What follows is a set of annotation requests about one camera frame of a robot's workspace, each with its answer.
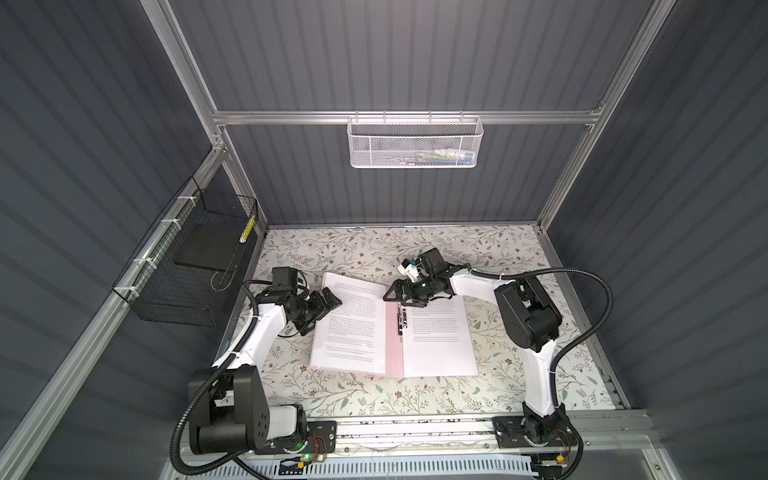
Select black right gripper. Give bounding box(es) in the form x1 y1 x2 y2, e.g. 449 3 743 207
384 277 437 306

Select printed paper sheet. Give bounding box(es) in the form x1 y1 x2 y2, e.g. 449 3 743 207
310 272 387 376
400 297 478 378

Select pink file folder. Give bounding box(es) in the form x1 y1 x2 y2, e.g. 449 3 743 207
308 272 480 379

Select printed paper sheet back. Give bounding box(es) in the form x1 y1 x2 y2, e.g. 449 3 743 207
400 297 478 378

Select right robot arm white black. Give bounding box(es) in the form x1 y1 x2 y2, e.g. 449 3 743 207
383 266 565 445

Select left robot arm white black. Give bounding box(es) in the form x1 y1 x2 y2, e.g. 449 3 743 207
182 287 343 455

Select yellow marker in basket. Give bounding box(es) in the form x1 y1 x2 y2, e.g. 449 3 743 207
239 215 256 244

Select floral patterned table mat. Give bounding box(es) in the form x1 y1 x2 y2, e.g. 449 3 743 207
248 224 556 417

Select markers in white basket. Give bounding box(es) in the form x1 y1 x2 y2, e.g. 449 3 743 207
392 148 476 168

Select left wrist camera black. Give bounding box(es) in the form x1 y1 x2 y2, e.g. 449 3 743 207
270 267 299 295

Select black corrugated cable left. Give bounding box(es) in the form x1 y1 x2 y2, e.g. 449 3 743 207
169 278 283 480

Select black corrugated cable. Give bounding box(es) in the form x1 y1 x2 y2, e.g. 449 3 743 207
169 278 283 480
467 266 614 409

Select black corrugated cable right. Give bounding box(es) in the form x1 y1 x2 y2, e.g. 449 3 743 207
467 266 614 409

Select black wire basket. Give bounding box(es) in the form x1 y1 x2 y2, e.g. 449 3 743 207
113 180 259 327

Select white wire mesh basket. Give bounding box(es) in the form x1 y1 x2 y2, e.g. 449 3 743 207
346 115 484 169

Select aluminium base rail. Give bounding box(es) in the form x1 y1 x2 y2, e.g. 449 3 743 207
203 410 683 479

